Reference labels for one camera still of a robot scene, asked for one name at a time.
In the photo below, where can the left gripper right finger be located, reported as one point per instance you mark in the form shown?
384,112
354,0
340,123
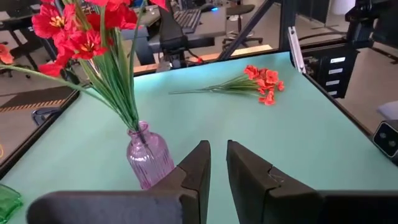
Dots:
248,177

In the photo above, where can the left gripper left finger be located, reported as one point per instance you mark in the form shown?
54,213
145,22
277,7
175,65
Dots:
199,174

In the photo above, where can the red artificial flower bunch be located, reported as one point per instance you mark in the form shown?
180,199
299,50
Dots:
121,17
49,21

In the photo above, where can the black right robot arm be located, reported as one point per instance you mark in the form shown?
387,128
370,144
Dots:
171,31

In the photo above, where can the pink ribbed glass vase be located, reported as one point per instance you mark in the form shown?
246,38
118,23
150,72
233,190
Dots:
149,161

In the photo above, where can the green glass vase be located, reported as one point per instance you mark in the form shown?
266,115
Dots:
9,202

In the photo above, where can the green table mat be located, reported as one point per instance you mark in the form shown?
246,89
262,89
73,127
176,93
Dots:
248,124

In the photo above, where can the black cabinet white labels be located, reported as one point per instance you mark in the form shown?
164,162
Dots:
317,68

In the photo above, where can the black computer keyboard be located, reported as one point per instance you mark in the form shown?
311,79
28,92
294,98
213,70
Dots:
188,20

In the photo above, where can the computer mouse blue light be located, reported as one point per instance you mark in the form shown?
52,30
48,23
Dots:
210,8

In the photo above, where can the black office stool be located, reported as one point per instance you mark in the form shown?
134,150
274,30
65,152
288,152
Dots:
237,9

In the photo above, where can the black table clamp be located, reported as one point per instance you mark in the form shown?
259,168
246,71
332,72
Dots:
35,116

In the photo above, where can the orange black hazard strip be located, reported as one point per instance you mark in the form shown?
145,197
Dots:
28,105

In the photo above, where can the black equipment stand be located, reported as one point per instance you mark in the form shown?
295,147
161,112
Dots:
360,28

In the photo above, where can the black table-level camera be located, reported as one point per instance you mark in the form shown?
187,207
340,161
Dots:
385,140

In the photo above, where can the black aluminium table frame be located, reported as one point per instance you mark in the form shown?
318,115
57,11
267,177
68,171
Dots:
287,25

